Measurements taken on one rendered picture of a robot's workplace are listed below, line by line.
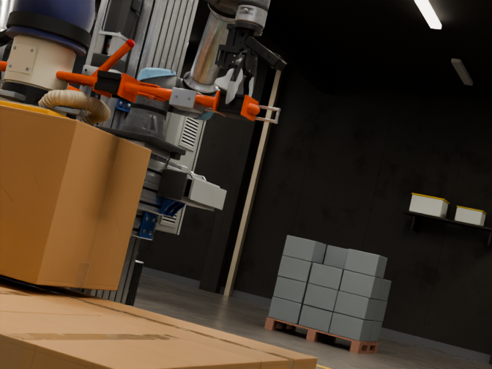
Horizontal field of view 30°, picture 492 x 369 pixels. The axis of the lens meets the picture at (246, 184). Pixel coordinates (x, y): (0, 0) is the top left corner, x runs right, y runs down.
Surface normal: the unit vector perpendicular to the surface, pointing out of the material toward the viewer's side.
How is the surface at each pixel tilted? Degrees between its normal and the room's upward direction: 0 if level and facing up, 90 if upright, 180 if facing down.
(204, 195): 90
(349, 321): 90
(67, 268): 90
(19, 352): 90
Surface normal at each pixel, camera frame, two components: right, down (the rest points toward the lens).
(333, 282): -0.39, -0.16
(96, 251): 0.91, 0.19
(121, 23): 0.37, 0.02
